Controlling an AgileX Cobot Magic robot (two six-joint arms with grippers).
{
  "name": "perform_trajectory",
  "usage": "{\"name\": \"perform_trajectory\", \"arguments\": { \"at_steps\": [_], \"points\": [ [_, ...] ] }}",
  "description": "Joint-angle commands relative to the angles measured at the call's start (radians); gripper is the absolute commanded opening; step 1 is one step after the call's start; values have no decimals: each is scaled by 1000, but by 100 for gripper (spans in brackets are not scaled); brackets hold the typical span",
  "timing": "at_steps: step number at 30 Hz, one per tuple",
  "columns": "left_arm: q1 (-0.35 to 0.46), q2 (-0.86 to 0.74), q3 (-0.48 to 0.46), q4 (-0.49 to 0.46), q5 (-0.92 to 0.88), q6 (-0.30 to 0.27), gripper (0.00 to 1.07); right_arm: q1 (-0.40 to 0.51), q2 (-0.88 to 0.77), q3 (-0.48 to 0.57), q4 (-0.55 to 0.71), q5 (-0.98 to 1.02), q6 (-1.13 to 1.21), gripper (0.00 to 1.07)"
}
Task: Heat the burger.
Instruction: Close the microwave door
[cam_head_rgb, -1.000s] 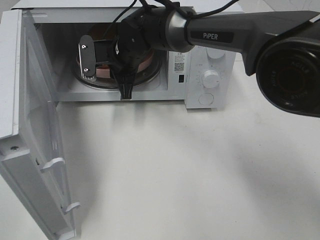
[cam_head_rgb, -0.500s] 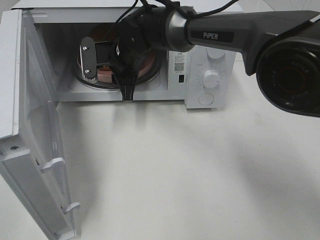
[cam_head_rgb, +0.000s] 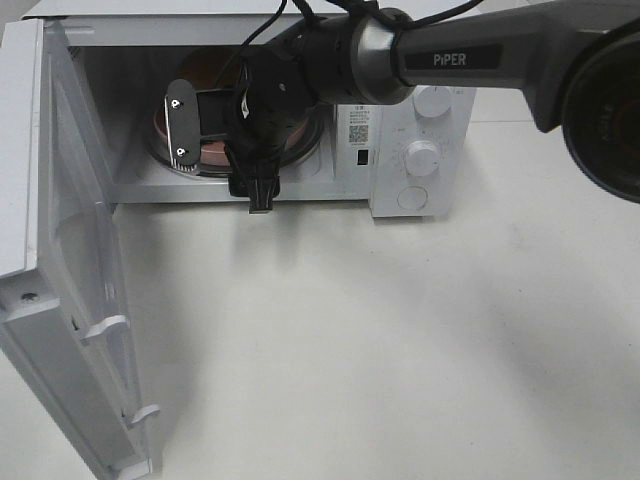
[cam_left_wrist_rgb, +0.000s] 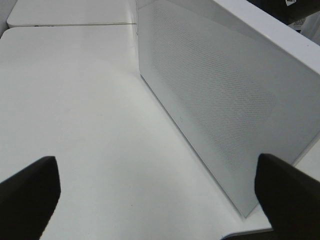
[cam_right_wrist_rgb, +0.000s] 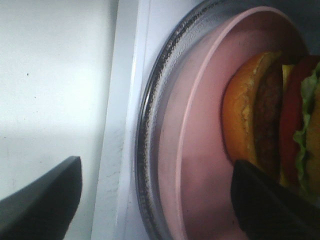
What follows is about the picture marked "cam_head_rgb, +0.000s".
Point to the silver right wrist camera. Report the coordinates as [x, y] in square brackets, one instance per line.
[182, 126]

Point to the lower white control knob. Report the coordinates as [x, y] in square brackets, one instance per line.
[421, 158]

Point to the upper white control knob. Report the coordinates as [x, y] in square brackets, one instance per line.
[431, 102]

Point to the white control knob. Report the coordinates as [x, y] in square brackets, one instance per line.
[421, 158]
[431, 102]

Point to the round white door button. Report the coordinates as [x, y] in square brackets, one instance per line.
[413, 198]

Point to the white warning label sticker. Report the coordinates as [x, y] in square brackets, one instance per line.
[358, 117]

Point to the pink round plate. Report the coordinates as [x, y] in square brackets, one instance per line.
[221, 107]

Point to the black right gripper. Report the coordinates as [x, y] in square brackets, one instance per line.
[252, 103]

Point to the white microwave oven body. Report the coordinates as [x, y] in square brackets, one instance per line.
[110, 65]

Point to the glass microwave turntable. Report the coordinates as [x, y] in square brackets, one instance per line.
[214, 162]

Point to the white microwave door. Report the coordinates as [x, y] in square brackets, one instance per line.
[65, 323]

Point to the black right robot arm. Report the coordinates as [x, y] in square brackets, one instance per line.
[575, 62]

